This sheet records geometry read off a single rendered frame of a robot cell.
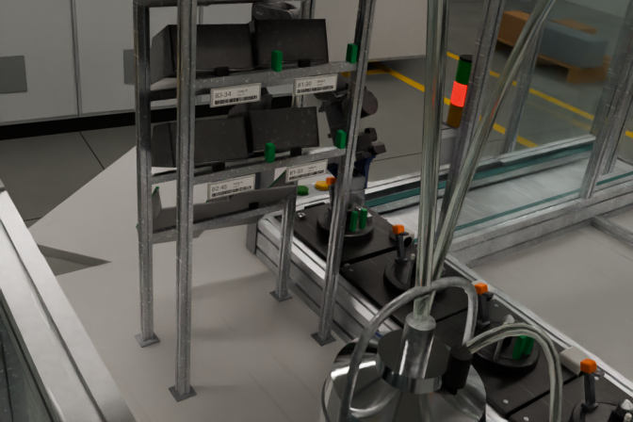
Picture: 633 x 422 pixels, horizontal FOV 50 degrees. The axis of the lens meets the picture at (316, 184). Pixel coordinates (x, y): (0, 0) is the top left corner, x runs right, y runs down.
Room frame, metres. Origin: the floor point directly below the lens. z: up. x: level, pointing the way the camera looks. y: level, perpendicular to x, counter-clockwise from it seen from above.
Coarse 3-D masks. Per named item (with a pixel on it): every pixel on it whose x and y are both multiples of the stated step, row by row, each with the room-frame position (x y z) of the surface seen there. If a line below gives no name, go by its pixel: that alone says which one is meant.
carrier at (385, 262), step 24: (360, 264) 1.28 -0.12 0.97; (384, 264) 1.29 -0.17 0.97; (408, 264) 1.27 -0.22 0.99; (360, 288) 1.19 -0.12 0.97; (384, 288) 1.19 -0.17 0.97; (408, 288) 1.17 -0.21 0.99; (456, 288) 1.22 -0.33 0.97; (408, 312) 1.12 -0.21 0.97; (432, 312) 1.13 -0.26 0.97; (456, 312) 1.14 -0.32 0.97
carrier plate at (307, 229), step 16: (320, 208) 1.51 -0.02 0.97; (368, 208) 1.54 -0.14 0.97; (304, 224) 1.43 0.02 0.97; (384, 224) 1.47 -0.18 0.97; (304, 240) 1.36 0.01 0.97; (320, 240) 1.36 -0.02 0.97; (368, 240) 1.38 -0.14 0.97; (384, 240) 1.39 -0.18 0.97; (320, 256) 1.31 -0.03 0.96; (352, 256) 1.31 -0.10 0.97; (368, 256) 1.33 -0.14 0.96
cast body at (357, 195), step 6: (354, 174) 1.42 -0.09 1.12; (360, 174) 1.43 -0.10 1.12; (354, 180) 1.41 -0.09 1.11; (360, 180) 1.42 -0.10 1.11; (354, 186) 1.41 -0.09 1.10; (360, 186) 1.42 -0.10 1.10; (354, 192) 1.40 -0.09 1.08; (360, 192) 1.41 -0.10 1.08; (354, 198) 1.40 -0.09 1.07; (360, 198) 1.39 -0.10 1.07; (360, 204) 1.39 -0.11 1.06
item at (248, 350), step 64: (192, 256) 1.40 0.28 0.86; (256, 256) 1.43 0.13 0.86; (512, 256) 1.57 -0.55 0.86; (576, 256) 1.60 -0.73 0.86; (128, 320) 1.13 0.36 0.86; (192, 320) 1.15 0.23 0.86; (256, 320) 1.18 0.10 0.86; (576, 320) 1.31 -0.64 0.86; (128, 384) 0.95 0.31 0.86; (192, 384) 0.97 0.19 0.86; (256, 384) 0.99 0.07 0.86; (320, 384) 1.00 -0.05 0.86
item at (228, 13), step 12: (204, 12) 4.39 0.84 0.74; (216, 12) 4.43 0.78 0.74; (228, 12) 4.48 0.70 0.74; (240, 12) 4.53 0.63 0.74; (204, 96) 4.39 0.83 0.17; (276, 96) 4.72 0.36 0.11; (288, 96) 4.80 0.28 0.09; (204, 108) 4.43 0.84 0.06; (216, 108) 4.48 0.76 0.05; (228, 108) 4.53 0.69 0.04; (276, 108) 4.75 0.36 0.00
